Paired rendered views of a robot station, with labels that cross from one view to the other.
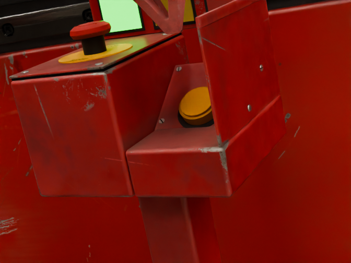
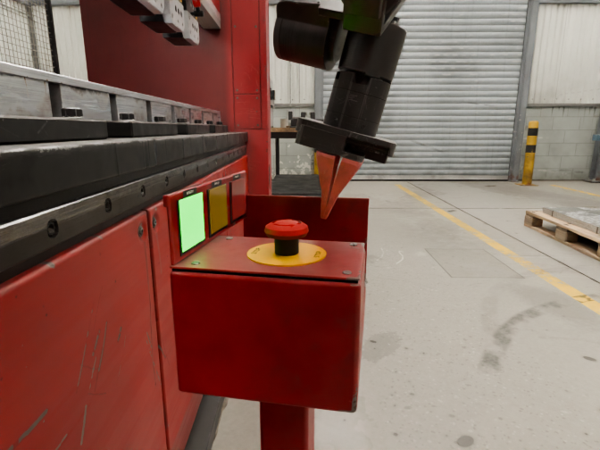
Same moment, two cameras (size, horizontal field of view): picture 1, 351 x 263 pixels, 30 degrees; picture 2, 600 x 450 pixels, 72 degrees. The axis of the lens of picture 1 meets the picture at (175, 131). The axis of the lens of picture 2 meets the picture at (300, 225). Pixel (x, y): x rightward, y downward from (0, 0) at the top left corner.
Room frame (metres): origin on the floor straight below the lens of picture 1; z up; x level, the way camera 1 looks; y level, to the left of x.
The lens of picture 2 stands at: (0.73, 0.41, 0.89)
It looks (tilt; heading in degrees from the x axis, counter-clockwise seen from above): 13 degrees down; 252
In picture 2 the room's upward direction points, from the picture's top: straight up
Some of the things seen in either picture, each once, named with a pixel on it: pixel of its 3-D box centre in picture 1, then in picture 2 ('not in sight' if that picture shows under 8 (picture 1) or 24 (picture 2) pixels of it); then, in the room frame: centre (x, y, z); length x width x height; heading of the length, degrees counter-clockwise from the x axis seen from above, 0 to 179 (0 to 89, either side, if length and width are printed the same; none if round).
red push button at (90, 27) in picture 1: (93, 41); (287, 241); (0.63, 0.06, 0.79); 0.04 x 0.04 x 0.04
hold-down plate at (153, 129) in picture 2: not in sight; (145, 129); (0.76, -0.57, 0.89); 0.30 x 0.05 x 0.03; 72
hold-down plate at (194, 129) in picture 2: not in sight; (191, 129); (0.63, -0.95, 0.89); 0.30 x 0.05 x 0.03; 72
